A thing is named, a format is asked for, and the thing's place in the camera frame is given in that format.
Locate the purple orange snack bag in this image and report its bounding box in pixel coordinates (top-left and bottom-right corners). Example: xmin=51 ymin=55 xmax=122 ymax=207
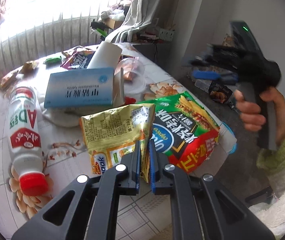
xmin=61 ymin=46 xmax=95 ymax=70

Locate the green white sleeve forearm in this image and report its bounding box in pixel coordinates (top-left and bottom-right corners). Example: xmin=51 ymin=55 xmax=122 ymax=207
xmin=249 ymin=139 xmax=285 ymax=239

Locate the clear plastic container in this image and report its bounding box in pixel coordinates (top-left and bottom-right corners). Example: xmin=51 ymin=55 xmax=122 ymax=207
xmin=195 ymin=79 xmax=211 ymax=93

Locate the person right hand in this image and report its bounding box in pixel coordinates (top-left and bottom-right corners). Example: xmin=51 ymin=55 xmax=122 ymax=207
xmin=234 ymin=87 xmax=285 ymax=146

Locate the white AD milk bottle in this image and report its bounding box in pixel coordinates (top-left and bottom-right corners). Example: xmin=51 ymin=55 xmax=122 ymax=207
xmin=7 ymin=86 xmax=49 ymax=197

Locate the brown wrapper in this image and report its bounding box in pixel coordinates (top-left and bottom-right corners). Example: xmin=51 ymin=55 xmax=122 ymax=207
xmin=19 ymin=61 xmax=38 ymax=75

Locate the green red noodle bag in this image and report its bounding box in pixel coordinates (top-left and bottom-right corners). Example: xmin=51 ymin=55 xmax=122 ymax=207
xmin=145 ymin=92 xmax=220 ymax=173

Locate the clear plastic cup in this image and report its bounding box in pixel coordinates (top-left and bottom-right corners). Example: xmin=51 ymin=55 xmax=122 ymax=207
xmin=115 ymin=57 xmax=146 ymax=95

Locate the dark cabinet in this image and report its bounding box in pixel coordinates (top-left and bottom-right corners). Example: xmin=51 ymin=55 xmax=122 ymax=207
xmin=132 ymin=42 xmax=171 ymax=68

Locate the white paper roll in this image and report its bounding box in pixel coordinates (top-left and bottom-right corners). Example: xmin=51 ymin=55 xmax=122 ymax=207
xmin=87 ymin=41 xmax=122 ymax=69

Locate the black snack box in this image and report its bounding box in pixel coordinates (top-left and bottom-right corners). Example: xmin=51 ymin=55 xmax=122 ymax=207
xmin=208 ymin=81 xmax=233 ymax=104

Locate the green perforated basket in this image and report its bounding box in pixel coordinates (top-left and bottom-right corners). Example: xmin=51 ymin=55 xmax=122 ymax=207
xmin=157 ymin=28 xmax=175 ymax=42

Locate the yellow snack bag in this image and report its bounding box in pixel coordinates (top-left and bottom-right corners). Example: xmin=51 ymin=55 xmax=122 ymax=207
xmin=79 ymin=103 xmax=155 ymax=183

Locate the grey curtain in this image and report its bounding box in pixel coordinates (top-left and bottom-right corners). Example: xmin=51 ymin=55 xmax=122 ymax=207
xmin=105 ymin=0 xmax=177 ymax=43

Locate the green candy wrapper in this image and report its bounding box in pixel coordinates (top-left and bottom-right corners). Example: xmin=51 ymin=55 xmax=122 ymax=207
xmin=43 ymin=57 xmax=62 ymax=65

